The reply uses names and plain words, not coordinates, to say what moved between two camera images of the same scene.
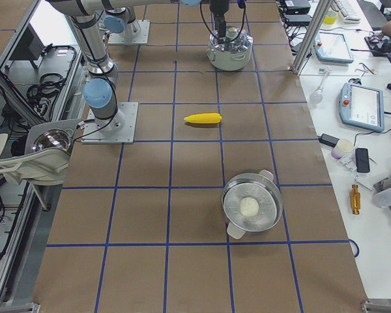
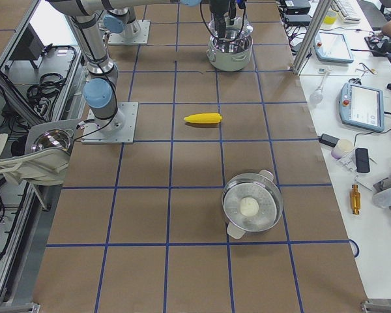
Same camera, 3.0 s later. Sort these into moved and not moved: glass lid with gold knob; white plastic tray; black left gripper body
Moved: glass lid with gold knob
Not moved: black left gripper body; white plastic tray
